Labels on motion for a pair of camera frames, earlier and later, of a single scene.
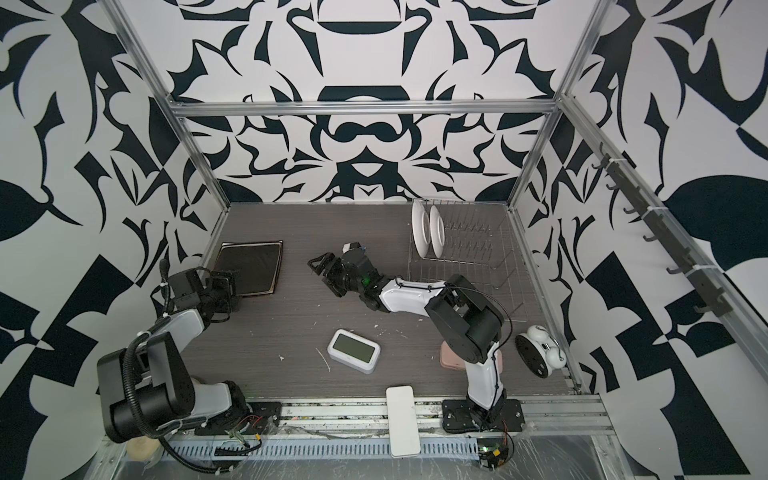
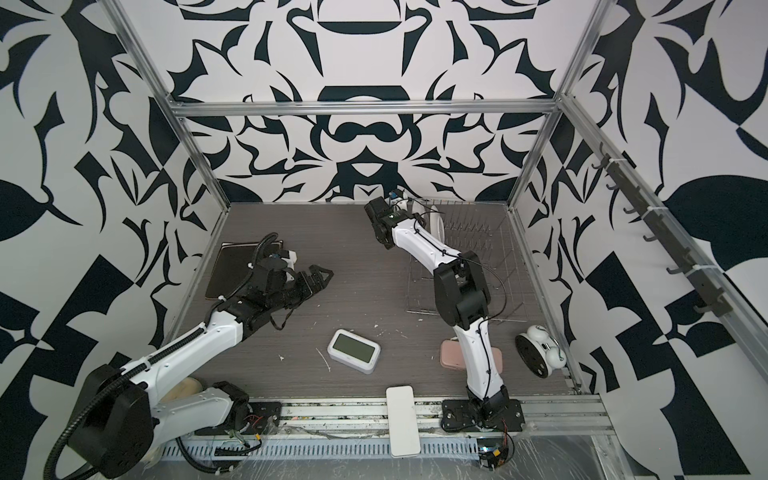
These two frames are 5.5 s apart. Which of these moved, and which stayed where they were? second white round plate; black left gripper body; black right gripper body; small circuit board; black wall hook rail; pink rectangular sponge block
Moved: black right gripper body; black left gripper body
Stayed: black wall hook rail; second white round plate; small circuit board; pink rectangular sponge block
